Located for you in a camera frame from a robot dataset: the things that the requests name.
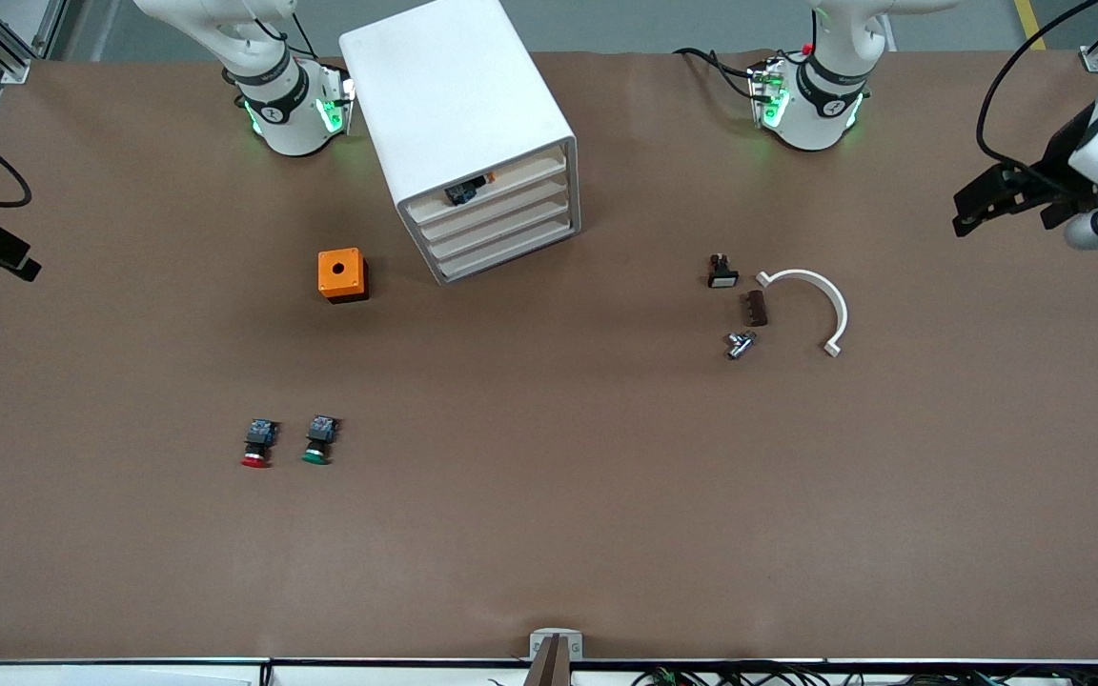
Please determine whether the grey metal bracket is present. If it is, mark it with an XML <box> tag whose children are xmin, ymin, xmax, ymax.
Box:
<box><xmin>529</xmin><ymin>628</ymin><xmax>584</xmax><ymax>661</ymax></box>

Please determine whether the brown post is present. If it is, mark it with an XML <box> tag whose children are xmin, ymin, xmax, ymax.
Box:
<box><xmin>522</xmin><ymin>635</ymin><xmax>576</xmax><ymax>686</ymax></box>

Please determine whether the white plastic drawer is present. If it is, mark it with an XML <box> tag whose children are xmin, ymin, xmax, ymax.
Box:
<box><xmin>423</xmin><ymin>192</ymin><xmax>577</xmax><ymax>266</ymax></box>
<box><xmin>406</xmin><ymin>151</ymin><xmax>572</xmax><ymax>228</ymax></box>
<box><xmin>414</xmin><ymin>171</ymin><xmax>574</xmax><ymax>247</ymax></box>
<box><xmin>432</xmin><ymin>212</ymin><xmax>580</xmax><ymax>285</ymax></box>

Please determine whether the orange box with hole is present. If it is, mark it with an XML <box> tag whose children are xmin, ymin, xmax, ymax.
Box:
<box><xmin>317</xmin><ymin>248</ymin><xmax>370</xmax><ymax>305</ymax></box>

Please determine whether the green push button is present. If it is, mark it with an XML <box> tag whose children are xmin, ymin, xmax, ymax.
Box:
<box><xmin>301</xmin><ymin>415</ymin><xmax>340</xmax><ymax>466</ymax></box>

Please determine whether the red push button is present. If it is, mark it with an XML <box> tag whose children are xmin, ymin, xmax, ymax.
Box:
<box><xmin>241</xmin><ymin>418</ymin><xmax>280</xmax><ymax>469</ymax></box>

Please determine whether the white drawer cabinet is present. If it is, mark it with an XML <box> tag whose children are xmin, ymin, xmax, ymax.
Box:
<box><xmin>339</xmin><ymin>0</ymin><xmax>582</xmax><ymax>287</ymax></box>

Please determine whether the white half-ring clamp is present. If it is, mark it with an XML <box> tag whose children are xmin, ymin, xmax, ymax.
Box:
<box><xmin>756</xmin><ymin>269</ymin><xmax>849</xmax><ymax>358</ymax></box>

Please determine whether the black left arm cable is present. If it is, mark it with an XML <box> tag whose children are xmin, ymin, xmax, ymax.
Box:
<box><xmin>976</xmin><ymin>0</ymin><xmax>1098</xmax><ymax>177</ymax></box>

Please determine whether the small black blue component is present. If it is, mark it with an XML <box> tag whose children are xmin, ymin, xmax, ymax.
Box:
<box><xmin>444</xmin><ymin>173</ymin><xmax>496</xmax><ymax>207</ymax></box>

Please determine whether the black base cable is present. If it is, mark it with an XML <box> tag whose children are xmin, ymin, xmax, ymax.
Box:
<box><xmin>287</xmin><ymin>11</ymin><xmax>321</xmax><ymax>60</ymax></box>
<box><xmin>673</xmin><ymin>46</ymin><xmax>762</xmax><ymax>99</ymax></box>

